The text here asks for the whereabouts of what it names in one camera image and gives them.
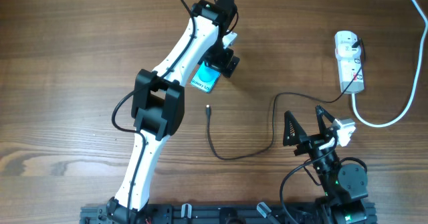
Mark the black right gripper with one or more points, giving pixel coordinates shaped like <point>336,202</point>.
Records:
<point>301,136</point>

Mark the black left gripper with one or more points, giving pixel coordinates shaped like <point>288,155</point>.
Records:
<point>220,63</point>

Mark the smartphone with teal screen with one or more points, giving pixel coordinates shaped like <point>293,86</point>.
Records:
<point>205,78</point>

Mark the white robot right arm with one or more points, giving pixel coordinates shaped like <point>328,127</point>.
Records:
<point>344,181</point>

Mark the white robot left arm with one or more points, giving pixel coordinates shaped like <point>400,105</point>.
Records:
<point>158,100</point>

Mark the white power strip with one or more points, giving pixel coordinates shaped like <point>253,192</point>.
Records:
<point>348,54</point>

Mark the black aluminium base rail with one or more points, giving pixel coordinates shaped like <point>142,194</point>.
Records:
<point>168,214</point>

